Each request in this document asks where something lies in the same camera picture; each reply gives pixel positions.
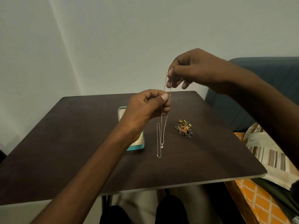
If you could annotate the person's left hand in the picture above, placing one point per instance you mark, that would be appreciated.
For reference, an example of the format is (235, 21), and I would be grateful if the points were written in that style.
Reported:
(136, 114)

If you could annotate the person's right hand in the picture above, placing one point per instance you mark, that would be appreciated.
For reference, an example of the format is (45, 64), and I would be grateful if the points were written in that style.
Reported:
(203, 67)

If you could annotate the person's right thumb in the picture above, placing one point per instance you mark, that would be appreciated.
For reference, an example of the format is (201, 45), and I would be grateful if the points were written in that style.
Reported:
(178, 71)

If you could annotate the person's left thumb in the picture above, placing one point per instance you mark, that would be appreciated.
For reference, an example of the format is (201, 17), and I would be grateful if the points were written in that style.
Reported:
(157, 102)

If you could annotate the person's right forearm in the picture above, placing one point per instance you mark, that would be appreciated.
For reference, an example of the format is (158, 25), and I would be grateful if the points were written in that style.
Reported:
(264, 102)

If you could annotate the person's left forearm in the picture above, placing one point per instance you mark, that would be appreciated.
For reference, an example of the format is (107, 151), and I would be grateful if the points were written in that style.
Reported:
(88, 174)

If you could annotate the pile of colourful earrings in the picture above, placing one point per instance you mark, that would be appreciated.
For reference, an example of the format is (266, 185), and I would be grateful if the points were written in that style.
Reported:
(184, 129)

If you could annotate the teal jewelry box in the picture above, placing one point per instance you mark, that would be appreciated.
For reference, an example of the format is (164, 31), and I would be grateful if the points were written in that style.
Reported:
(138, 143)

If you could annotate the teal upholstered sofa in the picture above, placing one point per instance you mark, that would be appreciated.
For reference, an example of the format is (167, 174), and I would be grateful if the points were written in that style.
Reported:
(275, 74)

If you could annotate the person's legs in black trousers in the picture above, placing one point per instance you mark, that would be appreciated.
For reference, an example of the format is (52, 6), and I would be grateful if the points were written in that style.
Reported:
(171, 211)

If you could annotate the black metal table leg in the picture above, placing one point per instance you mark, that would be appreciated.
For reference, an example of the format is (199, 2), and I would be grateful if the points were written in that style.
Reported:
(105, 204)

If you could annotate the striped beige cushion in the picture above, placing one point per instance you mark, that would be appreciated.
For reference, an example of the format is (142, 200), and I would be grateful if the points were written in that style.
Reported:
(271, 153)

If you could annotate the orange patterned cloth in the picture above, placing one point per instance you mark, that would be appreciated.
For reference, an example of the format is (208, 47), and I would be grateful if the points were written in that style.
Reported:
(261, 202)

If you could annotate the dark green cloth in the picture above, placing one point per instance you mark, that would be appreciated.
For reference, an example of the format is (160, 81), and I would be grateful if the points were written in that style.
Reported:
(280, 195)

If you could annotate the wooden sofa frame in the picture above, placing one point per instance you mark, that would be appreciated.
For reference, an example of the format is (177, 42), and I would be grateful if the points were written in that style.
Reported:
(240, 202)

